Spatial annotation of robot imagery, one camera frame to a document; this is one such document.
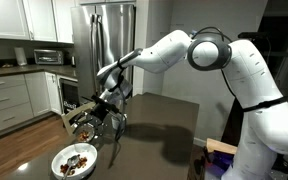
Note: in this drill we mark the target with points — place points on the metal spoon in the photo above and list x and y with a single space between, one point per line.
72 161

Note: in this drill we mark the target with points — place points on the trail mix heap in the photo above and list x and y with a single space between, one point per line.
82 163

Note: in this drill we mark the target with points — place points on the small trail mix portion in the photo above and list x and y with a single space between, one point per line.
83 135

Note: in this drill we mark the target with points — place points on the black wine cooler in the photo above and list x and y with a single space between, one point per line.
70 96

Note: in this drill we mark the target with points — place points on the silver toaster oven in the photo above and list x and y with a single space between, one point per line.
49 57

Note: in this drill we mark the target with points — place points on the white paper towel roll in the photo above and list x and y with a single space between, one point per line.
20 56

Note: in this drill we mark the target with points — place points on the dark kitchen countertop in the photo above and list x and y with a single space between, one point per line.
34 70

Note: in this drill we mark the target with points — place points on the white upper kitchen cabinets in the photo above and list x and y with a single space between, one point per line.
17 20

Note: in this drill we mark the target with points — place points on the light wood board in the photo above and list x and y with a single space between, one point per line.
220 146

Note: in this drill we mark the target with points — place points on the white kitchen cabinets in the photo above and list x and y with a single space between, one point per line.
10 100
17 20

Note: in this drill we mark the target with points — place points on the white lower kitchen cabinets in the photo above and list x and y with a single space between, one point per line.
10 100

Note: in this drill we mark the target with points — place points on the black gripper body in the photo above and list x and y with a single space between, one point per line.
104 121

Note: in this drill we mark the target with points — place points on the white ceramic bowl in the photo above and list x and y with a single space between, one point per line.
84 151

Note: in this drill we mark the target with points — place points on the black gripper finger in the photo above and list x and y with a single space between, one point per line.
84 119
100 131

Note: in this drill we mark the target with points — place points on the small dark bottle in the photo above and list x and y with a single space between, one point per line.
73 61

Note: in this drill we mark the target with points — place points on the stainless steel refrigerator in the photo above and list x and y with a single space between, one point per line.
110 43

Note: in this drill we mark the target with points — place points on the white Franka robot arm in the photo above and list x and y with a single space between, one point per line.
257 83

